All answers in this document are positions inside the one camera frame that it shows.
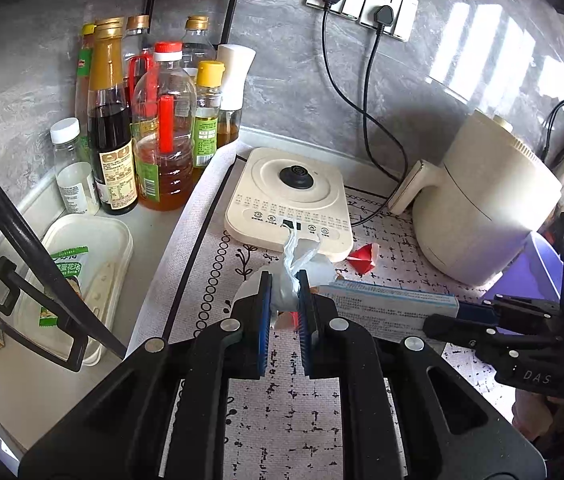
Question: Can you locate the white top oil dispenser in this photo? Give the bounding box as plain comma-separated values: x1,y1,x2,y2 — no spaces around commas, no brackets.
217,44,256,148

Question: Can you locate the gold capped clear bottle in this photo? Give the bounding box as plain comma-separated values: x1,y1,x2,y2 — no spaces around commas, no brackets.
181,15,216,79
122,14,149,80

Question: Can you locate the person's right hand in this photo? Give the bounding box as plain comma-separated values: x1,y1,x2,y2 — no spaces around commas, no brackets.
512,390,564,442

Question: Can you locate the white air fryer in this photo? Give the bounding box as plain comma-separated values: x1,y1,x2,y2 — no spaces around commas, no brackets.
388,110,562,286

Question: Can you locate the hanging black power cable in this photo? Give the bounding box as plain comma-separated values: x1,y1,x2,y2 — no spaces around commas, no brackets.
539,97,564,166

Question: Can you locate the black induction base power cord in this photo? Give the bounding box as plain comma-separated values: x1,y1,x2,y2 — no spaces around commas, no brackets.
319,0,411,227

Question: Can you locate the white tissue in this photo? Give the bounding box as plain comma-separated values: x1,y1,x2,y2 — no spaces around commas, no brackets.
233,228,337,330

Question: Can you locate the red capped oil bottle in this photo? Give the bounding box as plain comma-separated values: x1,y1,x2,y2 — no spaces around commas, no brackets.
131,41,196,211

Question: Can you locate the black air fryer power cord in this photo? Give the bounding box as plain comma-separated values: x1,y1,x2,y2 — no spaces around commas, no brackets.
360,4,409,183

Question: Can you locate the dark soy sauce bottle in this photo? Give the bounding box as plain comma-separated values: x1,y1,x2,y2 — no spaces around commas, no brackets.
88,18,138,216

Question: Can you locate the white plastic food container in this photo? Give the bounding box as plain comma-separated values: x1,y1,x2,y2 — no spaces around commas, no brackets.
15,214,133,359

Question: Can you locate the blue white medicine box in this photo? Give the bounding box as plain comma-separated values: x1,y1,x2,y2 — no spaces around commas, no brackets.
317,280,460,342

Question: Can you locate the patterned white counter mat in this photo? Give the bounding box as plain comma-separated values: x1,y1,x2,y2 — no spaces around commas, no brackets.
125,148,528,480

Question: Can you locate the green label sauce bottle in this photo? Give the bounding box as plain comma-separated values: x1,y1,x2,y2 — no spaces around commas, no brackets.
73,22,97,126

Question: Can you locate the white capped small bottle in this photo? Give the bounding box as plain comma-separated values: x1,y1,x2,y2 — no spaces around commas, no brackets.
50,117,99,214

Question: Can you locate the cream induction base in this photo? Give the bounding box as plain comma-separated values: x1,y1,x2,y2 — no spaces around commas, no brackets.
224,148,353,262

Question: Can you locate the purple plastic bucket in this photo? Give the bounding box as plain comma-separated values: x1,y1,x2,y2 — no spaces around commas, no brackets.
482,232,563,302

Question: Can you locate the red paper scrap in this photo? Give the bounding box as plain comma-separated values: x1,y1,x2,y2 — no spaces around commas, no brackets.
346,243,379,275

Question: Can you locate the yellow capped green label bottle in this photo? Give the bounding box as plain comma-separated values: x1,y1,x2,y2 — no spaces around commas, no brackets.
193,60,225,169

